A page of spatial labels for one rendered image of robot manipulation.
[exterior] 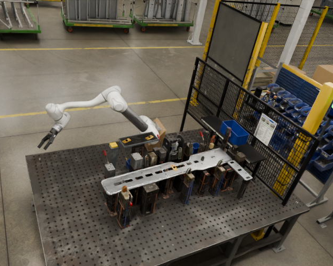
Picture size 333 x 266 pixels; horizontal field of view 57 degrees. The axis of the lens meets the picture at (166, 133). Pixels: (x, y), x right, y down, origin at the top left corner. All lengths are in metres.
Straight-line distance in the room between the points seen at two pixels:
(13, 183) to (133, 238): 2.01
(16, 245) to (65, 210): 0.88
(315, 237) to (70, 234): 2.98
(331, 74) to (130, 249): 5.27
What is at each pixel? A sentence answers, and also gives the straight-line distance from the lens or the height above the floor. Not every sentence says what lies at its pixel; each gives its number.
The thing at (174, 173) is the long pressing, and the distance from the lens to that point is 2.91.
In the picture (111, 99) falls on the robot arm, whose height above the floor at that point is 1.47.
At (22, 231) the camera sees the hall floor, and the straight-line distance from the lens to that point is 3.74.
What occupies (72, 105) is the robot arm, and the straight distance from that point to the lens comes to 3.07.
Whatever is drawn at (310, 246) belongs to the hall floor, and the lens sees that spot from 4.30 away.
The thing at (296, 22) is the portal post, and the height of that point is 1.68.
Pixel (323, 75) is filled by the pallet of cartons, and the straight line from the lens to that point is 6.89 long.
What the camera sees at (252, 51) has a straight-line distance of 4.83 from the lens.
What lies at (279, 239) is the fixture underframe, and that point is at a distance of 3.88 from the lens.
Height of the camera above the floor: 2.91
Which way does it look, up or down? 34 degrees down
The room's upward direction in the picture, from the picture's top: 11 degrees clockwise
